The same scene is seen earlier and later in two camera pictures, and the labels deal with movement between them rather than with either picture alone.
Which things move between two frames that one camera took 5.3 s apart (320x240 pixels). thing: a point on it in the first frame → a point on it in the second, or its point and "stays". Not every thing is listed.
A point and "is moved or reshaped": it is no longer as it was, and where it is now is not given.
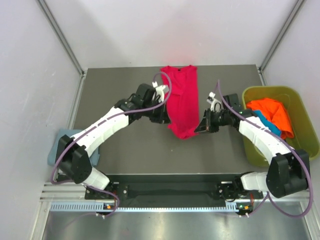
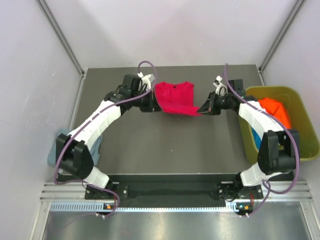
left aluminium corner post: [54, 25] stays
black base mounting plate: [176, 187] stays
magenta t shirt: [183, 103] is moved or reshaped
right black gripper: [207, 125] → [208, 106]
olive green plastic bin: [305, 136] stays
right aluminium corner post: [292, 16] stays
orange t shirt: [276, 112] stays
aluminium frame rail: [61, 191] stays
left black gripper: [163, 117] → [152, 106]
